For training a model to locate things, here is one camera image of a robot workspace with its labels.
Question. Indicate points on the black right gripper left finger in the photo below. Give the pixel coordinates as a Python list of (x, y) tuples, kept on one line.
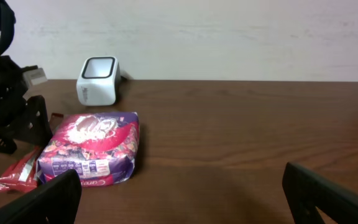
[(56, 201)]

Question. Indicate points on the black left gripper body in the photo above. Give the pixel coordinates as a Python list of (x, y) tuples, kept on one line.
[(12, 88)]

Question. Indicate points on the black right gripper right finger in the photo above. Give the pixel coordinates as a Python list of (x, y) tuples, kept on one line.
[(307, 193)]

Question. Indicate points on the red snack bar wrapper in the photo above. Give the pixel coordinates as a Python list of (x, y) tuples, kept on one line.
[(22, 176)]

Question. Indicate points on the red purple pad packet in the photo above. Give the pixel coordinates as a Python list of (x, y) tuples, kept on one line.
[(101, 147)]

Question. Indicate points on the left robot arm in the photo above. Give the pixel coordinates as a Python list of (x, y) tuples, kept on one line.
[(7, 23)]

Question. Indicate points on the white barcode scanner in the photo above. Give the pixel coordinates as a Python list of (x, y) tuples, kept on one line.
[(99, 81)]

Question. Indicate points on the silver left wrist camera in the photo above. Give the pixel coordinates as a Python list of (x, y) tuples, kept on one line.
[(34, 77)]

